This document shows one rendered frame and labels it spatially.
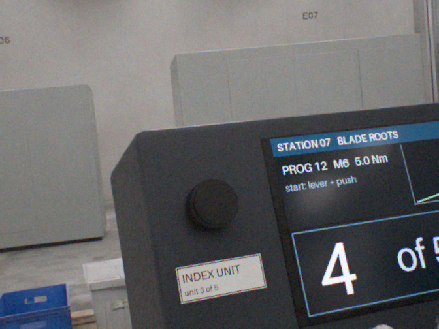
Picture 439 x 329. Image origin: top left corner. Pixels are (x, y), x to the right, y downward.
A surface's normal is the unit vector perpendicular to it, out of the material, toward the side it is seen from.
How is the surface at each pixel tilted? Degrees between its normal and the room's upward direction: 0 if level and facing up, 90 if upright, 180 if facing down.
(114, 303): 95
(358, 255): 75
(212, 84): 90
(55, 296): 89
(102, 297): 95
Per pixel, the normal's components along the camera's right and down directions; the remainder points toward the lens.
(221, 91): 0.14, 0.04
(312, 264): 0.30, -0.24
